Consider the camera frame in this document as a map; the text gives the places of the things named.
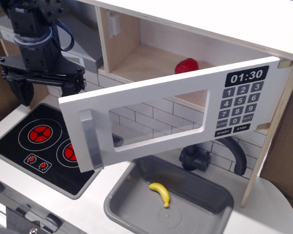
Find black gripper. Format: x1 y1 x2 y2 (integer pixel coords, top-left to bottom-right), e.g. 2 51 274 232
0 51 85 106

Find white toy microwave door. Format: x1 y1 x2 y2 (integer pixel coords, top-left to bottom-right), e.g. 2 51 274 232
59 57 290 172

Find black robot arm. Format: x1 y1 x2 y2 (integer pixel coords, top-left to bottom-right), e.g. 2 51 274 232
0 0 85 106

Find wooden toy microwave cabinet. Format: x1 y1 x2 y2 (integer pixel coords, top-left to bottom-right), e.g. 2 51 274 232
89 0 293 207

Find black toy stove top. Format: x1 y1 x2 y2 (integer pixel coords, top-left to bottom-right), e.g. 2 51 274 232
0 103 97 199

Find grey toy range hood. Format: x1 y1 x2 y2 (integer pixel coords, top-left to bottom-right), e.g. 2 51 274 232
0 0 103 73

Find grey oven control panel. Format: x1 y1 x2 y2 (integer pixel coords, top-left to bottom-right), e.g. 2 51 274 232
0 182 84 234

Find grey toy sink basin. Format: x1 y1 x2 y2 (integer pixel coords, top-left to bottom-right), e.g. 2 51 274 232
104 156 234 234

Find yellow toy banana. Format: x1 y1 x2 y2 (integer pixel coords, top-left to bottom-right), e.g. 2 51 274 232
149 182 170 208

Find dark grey toy faucet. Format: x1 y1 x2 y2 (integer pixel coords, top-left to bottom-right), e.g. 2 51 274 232
179 136 247 176

